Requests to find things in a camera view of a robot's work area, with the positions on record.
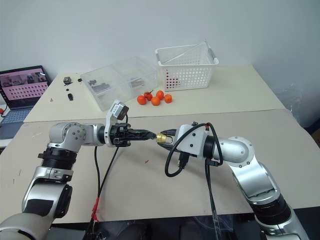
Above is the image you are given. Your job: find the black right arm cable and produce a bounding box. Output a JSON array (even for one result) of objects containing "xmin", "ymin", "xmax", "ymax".
[{"xmin": 164, "ymin": 121, "xmax": 225, "ymax": 227}]

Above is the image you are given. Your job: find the brass padlock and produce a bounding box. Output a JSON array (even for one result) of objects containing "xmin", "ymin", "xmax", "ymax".
[{"xmin": 156, "ymin": 133, "xmax": 175, "ymax": 146}]

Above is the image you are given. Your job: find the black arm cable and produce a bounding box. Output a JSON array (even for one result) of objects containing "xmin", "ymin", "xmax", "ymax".
[
  {"xmin": 164, "ymin": 121, "xmax": 225, "ymax": 227},
  {"xmin": 85, "ymin": 111, "xmax": 130, "ymax": 237}
]

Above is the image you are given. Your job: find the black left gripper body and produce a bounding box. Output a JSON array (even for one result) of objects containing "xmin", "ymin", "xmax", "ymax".
[{"xmin": 109, "ymin": 122, "xmax": 133, "ymax": 149}]

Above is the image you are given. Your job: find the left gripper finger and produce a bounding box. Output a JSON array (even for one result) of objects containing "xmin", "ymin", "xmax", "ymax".
[
  {"xmin": 127, "ymin": 127, "xmax": 157, "ymax": 137},
  {"xmin": 127, "ymin": 135, "xmax": 155, "ymax": 144}
]

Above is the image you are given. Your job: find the grey metal part in box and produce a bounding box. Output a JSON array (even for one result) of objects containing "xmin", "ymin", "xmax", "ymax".
[{"xmin": 129, "ymin": 78, "xmax": 145, "ymax": 88}]

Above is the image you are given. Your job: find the white perforated plastic basket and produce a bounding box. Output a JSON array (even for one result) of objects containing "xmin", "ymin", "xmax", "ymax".
[{"xmin": 154, "ymin": 39, "xmax": 220, "ymax": 91}]

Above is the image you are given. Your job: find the blue fabric cover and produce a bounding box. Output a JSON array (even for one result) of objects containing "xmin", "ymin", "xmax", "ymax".
[{"xmin": 281, "ymin": 81, "xmax": 320, "ymax": 147}]

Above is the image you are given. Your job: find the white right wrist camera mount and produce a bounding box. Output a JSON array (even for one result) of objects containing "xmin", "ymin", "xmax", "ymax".
[{"xmin": 171, "ymin": 123, "xmax": 210, "ymax": 159}]

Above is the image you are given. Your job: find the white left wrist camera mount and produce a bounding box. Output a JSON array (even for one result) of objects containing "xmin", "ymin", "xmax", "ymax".
[{"xmin": 103, "ymin": 99, "xmax": 130, "ymax": 149}]

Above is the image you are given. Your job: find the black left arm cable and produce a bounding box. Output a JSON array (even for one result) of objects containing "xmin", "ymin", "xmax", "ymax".
[{"xmin": 85, "ymin": 111, "xmax": 130, "ymax": 237}]

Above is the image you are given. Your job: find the large black part in box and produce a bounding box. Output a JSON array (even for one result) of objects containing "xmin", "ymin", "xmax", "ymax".
[{"xmin": 91, "ymin": 83, "xmax": 111, "ymax": 94}]

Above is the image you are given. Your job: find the open laptop computer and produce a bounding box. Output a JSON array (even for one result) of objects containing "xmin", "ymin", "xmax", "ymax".
[{"xmin": 0, "ymin": 65, "xmax": 52, "ymax": 140}]

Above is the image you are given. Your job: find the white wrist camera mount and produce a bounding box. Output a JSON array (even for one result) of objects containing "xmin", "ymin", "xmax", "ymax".
[
  {"xmin": 103, "ymin": 99, "xmax": 130, "ymax": 149},
  {"xmin": 171, "ymin": 123, "xmax": 210, "ymax": 159}
]

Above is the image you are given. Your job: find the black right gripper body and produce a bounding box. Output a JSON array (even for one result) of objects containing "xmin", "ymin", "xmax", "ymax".
[{"xmin": 171, "ymin": 128, "xmax": 190, "ymax": 168}]

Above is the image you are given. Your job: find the red tape on cable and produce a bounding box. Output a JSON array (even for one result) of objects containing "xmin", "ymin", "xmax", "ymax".
[{"xmin": 91, "ymin": 196, "xmax": 102, "ymax": 223}]

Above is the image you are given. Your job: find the clear plastic storage box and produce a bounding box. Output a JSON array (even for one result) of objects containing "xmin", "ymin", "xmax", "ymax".
[{"xmin": 79, "ymin": 55, "xmax": 159, "ymax": 112}]

